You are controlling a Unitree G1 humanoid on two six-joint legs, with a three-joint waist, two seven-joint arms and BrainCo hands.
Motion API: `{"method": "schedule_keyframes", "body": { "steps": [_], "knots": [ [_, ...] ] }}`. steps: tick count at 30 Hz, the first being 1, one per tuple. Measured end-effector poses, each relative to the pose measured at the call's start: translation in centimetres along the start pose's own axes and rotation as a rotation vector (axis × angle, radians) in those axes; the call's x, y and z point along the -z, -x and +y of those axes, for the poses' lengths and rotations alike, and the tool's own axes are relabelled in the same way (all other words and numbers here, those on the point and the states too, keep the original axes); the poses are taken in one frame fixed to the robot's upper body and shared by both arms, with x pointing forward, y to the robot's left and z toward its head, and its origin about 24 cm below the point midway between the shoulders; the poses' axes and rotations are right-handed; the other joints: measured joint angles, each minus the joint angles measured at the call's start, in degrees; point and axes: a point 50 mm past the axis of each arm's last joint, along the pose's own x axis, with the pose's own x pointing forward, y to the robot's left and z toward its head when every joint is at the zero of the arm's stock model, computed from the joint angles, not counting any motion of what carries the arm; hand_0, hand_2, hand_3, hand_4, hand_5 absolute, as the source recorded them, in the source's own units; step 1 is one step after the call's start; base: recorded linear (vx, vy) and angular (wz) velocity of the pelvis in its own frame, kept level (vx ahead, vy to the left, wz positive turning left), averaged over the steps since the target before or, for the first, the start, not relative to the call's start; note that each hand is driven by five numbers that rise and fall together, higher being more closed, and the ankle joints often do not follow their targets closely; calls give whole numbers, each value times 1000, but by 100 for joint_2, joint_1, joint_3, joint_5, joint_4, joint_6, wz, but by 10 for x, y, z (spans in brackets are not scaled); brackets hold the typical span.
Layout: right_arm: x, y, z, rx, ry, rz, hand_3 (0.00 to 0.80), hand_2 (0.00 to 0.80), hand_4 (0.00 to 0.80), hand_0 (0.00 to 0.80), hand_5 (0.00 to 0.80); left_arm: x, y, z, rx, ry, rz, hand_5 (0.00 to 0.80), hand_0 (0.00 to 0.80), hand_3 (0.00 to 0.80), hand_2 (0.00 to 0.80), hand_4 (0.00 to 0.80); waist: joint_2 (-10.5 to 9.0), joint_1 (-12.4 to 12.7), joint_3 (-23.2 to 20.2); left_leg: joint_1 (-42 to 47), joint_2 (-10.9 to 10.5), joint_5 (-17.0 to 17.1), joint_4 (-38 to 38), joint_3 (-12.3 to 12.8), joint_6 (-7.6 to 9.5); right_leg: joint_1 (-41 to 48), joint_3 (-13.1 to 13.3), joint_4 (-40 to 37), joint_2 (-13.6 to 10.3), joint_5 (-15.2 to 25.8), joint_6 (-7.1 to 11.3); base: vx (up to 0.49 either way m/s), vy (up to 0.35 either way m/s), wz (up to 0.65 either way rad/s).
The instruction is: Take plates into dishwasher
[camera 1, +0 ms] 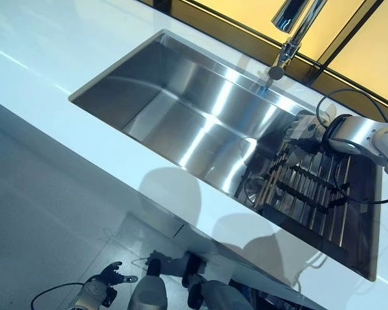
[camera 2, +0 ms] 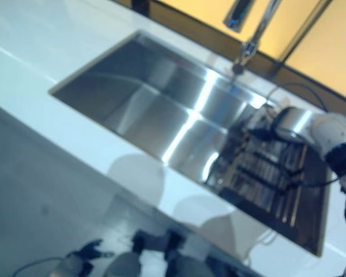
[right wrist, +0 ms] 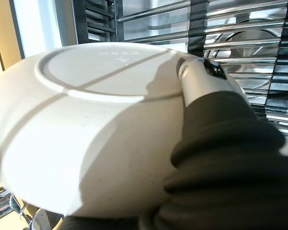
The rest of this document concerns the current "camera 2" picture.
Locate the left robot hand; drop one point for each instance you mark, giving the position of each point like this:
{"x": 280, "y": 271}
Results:
{"x": 92, "y": 251}

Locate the black roll-up sink rack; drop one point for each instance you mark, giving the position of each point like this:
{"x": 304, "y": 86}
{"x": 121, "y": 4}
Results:
{"x": 265, "y": 170}

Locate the black robot foot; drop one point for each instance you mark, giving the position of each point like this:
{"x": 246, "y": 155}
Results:
{"x": 141, "y": 241}
{"x": 174, "y": 241}

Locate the black right robot foot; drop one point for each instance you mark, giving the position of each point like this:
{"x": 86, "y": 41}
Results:
{"x": 174, "y": 241}

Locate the black left robot foot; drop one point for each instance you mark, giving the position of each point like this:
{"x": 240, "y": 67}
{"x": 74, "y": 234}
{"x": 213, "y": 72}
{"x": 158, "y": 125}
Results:
{"x": 141, "y": 241}

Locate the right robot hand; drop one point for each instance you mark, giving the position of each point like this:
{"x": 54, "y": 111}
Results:
{"x": 261, "y": 130}

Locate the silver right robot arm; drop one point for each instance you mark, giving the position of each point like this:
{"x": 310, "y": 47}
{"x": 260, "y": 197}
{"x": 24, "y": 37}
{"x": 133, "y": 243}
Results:
{"x": 320, "y": 130}

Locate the stainless steel sink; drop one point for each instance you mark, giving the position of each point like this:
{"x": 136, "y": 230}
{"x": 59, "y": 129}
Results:
{"x": 150, "y": 104}

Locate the chrome faucet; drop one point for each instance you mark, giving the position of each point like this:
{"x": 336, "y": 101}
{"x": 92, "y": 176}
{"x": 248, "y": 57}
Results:
{"x": 253, "y": 34}

